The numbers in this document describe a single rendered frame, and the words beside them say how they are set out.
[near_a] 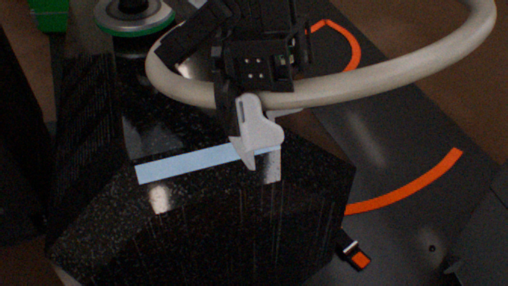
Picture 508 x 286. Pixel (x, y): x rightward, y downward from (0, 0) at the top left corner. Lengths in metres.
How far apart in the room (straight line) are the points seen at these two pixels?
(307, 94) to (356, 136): 1.64
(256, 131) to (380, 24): 2.54
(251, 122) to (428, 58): 0.19
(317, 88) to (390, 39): 2.39
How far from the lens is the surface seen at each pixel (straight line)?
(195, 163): 0.89
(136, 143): 0.92
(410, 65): 0.47
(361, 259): 1.66
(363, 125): 2.14
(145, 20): 1.21
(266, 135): 0.44
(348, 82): 0.44
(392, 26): 2.95
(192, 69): 1.09
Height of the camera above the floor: 1.44
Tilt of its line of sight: 46 degrees down
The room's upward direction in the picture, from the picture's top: straight up
